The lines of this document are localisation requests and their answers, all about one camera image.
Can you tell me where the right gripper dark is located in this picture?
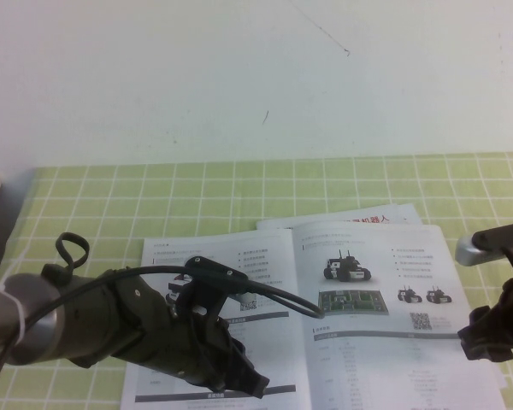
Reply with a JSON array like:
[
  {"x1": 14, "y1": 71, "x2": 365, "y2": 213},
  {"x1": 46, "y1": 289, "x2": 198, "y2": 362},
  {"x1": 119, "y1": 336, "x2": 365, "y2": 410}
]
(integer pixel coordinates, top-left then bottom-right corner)
[{"x1": 457, "y1": 272, "x2": 513, "y2": 365}]

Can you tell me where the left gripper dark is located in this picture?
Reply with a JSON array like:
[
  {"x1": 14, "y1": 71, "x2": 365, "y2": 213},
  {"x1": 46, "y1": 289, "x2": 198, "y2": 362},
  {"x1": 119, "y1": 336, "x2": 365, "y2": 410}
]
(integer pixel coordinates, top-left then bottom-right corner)
[{"x1": 127, "y1": 282, "x2": 270, "y2": 400}]

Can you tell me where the white product booklet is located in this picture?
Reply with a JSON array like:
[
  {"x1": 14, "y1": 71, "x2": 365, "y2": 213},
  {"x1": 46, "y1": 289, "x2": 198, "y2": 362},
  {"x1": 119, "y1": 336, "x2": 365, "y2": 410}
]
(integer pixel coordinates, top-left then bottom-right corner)
[{"x1": 120, "y1": 224, "x2": 504, "y2": 410}]

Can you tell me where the white brochure with red title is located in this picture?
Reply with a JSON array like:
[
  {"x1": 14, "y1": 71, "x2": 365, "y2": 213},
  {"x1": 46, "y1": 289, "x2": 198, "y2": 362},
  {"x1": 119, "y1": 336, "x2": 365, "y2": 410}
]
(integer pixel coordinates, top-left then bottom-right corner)
[
  {"x1": 256, "y1": 208, "x2": 401, "y2": 232},
  {"x1": 394, "y1": 202, "x2": 510, "y2": 390}
]

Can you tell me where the green checkered tablecloth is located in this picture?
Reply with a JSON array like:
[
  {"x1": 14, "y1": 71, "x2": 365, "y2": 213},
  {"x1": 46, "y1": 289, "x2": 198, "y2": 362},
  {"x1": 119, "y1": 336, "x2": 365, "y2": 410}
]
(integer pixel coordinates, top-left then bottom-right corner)
[{"x1": 0, "y1": 152, "x2": 513, "y2": 410}]

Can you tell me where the white zip tie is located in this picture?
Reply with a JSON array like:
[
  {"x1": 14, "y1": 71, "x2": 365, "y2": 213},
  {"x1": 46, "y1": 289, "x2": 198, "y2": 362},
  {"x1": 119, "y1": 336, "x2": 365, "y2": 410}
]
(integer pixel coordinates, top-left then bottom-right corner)
[{"x1": 0, "y1": 287, "x2": 29, "y2": 343}]

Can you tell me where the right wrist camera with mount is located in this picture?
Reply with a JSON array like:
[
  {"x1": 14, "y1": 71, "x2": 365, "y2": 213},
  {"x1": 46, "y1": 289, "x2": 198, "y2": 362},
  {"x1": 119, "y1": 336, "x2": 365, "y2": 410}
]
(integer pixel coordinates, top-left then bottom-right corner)
[{"x1": 454, "y1": 222, "x2": 513, "y2": 279}]

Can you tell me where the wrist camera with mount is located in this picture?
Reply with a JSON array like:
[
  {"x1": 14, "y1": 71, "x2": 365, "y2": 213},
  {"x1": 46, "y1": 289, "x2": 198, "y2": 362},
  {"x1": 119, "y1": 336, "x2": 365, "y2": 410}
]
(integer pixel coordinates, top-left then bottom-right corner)
[
  {"x1": 173, "y1": 255, "x2": 258, "y2": 326},
  {"x1": 454, "y1": 222, "x2": 513, "y2": 279}
]

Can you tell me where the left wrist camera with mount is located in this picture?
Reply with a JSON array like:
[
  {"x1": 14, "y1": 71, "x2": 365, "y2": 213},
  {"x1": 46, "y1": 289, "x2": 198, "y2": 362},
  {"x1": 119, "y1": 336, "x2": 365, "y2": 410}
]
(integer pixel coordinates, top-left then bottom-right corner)
[{"x1": 173, "y1": 255, "x2": 258, "y2": 326}]

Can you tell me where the black left camera cable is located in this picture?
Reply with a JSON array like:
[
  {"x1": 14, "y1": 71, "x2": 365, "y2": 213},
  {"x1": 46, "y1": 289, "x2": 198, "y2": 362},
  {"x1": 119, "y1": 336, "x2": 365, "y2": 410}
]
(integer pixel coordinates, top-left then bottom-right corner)
[{"x1": 0, "y1": 264, "x2": 326, "y2": 410}]

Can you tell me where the olive cable loop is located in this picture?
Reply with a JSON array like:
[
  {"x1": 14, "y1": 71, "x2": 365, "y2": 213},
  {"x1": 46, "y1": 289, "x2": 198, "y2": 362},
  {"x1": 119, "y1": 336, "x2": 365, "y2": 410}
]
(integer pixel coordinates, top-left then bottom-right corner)
[{"x1": 56, "y1": 231, "x2": 91, "y2": 274}]

